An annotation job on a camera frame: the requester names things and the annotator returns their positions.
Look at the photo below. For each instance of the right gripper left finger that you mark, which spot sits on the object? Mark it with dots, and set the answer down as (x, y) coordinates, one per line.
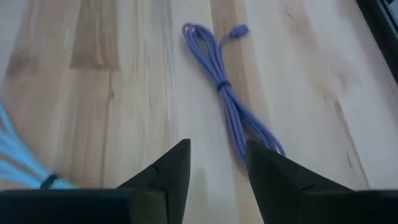
(93, 207)

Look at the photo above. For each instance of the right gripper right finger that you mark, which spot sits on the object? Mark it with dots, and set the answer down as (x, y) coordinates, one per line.
(311, 202)

